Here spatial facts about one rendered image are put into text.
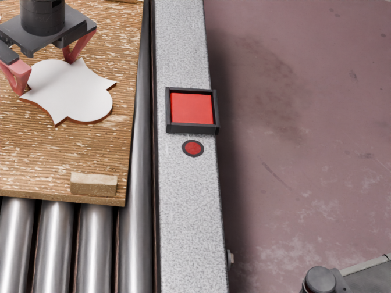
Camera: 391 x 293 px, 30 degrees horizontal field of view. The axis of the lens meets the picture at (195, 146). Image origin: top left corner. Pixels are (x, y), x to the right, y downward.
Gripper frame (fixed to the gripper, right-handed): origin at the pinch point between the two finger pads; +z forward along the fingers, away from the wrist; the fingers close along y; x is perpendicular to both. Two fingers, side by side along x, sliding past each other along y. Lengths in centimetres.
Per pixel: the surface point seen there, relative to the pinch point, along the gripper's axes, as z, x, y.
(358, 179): 94, -24, 104
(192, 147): 3.3, -22.2, 7.1
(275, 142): 93, 3, 98
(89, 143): 1.3, -13.0, -3.9
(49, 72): 0.3, -0.2, 0.8
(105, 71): 1.1, -4.8, 7.5
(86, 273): 3.4, -26.1, -17.4
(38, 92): 0.4, -2.1, -3.0
